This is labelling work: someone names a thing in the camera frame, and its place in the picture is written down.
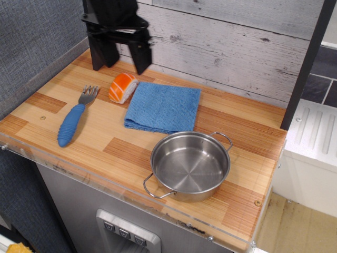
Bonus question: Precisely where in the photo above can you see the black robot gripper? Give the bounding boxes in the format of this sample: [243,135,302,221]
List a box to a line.
[82,1,152,75]

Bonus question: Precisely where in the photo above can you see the stainless steel pot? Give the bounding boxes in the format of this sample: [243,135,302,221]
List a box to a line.
[146,131,231,202]

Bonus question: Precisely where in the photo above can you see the orange salmon sushi toy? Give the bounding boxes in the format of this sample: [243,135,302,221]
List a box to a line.
[108,73,138,104]

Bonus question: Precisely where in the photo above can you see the blue folded cloth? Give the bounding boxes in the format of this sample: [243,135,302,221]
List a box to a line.
[124,82,201,134]

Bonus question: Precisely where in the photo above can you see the clear acrylic edge guard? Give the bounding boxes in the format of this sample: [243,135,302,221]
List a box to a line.
[1,134,257,252]

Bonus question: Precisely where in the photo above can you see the silver dispenser panel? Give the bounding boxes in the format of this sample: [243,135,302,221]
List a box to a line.
[96,209,162,252]

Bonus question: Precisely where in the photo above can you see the white toy sink unit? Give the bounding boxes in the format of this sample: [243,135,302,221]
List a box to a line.
[272,100,336,216]

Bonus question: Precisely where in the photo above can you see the yellow object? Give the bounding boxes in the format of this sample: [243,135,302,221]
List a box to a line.
[6,243,32,253]

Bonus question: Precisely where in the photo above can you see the dark left post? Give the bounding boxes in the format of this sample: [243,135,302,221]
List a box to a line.
[92,61,105,71]

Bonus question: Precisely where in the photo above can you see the dark post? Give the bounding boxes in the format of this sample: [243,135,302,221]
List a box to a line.
[280,0,336,130]
[92,61,105,71]

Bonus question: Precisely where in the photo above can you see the blue handled fork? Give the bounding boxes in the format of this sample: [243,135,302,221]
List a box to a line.
[57,86,99,147]

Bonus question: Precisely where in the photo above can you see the dark right post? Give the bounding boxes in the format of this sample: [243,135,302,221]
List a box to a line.
[280,0,336,130]

